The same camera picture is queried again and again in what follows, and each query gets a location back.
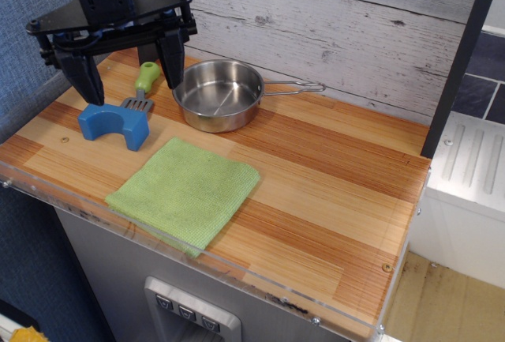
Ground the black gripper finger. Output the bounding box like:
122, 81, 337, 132
155, 31, 185, 89
55, 49, 104, 105

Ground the grey toy fridge cabinet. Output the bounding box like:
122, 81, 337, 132
58, 209, 388, 341

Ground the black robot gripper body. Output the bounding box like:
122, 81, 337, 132
26, 0, 196, 66

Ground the clear acrylic edge guard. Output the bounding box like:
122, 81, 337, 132
1, 163, 416, 341

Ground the silver dispenser button panel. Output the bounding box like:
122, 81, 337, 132
144, 276, 242, 341

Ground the green handled grey spatula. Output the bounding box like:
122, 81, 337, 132
121, 62, 161, 113

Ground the stainless steel pan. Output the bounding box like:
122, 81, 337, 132
172, 59, 327, 133

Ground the yellow object at corner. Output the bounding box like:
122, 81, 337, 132
9, 327, 49, 342

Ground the blue arch wooden block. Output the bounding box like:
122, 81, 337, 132
77, 104, 150, 152

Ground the white toy sink counter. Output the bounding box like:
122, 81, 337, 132
409, 112, 504, 288

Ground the dark grey right post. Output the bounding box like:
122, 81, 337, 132
421, 0, 492, 159

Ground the green cloth towel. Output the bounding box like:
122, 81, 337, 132
106, 137, 260, 258

